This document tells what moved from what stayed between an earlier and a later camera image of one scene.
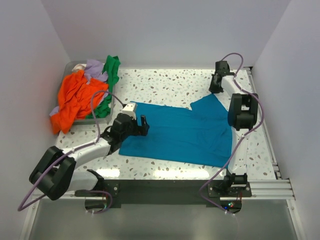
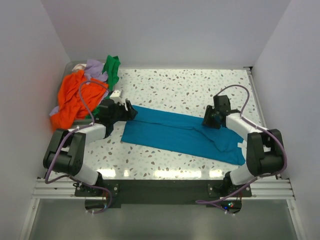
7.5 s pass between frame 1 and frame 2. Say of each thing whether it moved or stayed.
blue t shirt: moved
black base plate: stayed
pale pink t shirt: stayed
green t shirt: stayed
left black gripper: moved
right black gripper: moved
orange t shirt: stayed
